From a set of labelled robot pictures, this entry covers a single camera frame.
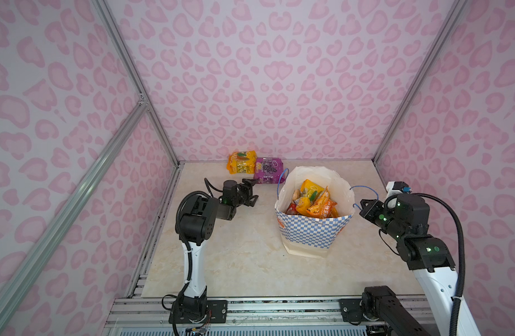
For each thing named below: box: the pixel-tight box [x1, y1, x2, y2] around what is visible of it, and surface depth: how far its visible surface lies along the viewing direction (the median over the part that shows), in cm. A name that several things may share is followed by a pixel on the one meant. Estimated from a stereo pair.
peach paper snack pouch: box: [291, 189, 301, 201], surface depth 97 cm
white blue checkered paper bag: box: [274, 166, 356, 257], surface depth 78 cm
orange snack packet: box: [305, 185, 339, 219], surface depth 82 cm
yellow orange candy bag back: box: [226, 150, 257, 175], surface depth 116 cm
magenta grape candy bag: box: [253, 157, 284, 185], surface depth 111 cm
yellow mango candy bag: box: [293, 179, 326, 216], surface depth 88 cm
